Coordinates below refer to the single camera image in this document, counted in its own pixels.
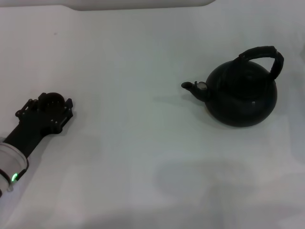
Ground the small dark brown teacup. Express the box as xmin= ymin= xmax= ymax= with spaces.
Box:
xmin=40 ymin=92 xmax=66 ymax=113

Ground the dark green round teapot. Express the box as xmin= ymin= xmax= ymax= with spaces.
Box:
xmin=181 ymin=45 xmax=285 ymax=128

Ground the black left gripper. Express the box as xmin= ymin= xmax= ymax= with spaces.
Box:
xmin=4 ymin=92 xmax=75 ymax=158

